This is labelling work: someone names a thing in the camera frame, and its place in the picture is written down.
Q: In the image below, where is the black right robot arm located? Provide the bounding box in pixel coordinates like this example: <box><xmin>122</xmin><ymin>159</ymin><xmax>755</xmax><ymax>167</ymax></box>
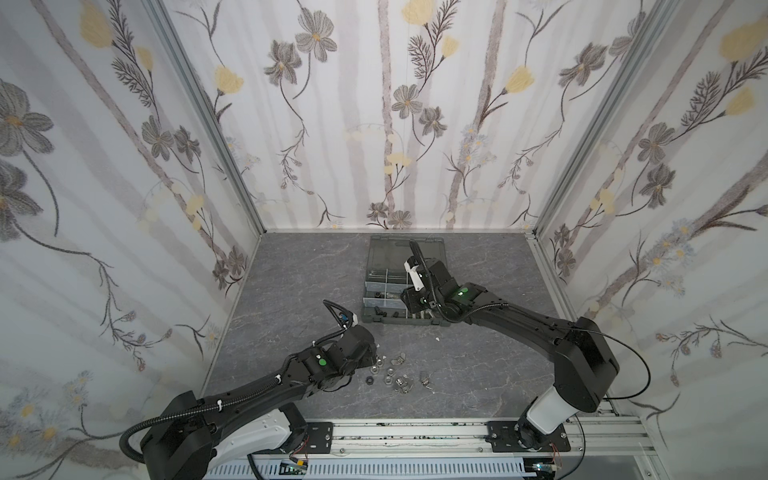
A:
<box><xmin>400</xmin><ymin>240</ymin><xmax>620</xmax><ymax>450</ymax></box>

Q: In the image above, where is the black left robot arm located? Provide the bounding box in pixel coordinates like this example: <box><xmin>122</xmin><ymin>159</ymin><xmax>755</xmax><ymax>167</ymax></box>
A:
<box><xmin>119</xmin><ymin>300</ymin><xmax>377</xmax><ymax>479</ymax></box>

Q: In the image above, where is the green plastic organizer box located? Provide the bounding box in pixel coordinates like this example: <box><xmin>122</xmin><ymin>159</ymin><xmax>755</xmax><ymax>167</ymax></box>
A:
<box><xmin>361</xmin><ymin>235</ymin><xmax>448</xmax><ymax>326</ymax></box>

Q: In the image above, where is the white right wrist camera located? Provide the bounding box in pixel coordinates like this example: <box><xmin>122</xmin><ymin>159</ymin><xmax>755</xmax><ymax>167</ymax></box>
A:
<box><xmin>404</xmin><ymin>260</ymin><xmax>424</xmax><ymax>292</ymax></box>

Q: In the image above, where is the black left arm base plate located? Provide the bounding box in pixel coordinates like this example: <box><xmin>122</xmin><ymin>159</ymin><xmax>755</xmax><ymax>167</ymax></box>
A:
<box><xmin>296</xmin><ymin>422</ymin><xmax>334</xmax><ymax>455</ymax></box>

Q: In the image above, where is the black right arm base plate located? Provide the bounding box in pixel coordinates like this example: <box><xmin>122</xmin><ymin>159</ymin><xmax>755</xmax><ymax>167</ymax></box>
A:
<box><xmin>485</xmin><ymin>420</ymin><xmax>571</xmax><ymax>453</ymax></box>

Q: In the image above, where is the white slotted cable duct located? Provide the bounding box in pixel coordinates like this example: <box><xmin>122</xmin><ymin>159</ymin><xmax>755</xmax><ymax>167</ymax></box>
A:
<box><xmin>206</xmin><ymin>458</ymin><xmax>529</xmax><ymax>480</ymax></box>

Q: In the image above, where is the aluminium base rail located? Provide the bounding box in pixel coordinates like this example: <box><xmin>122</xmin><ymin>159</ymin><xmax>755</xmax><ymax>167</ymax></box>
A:
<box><xmin>275</xmin><ymin>416</ymin><xmax>656</xmax><ymax>459</ymax></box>

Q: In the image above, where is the black corrugated cable hose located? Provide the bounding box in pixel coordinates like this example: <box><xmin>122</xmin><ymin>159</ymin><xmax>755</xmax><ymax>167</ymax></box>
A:
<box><xmin>118</xmin><ymin>377</ymin><xmax>283</xmax><ymax>466</ymax></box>

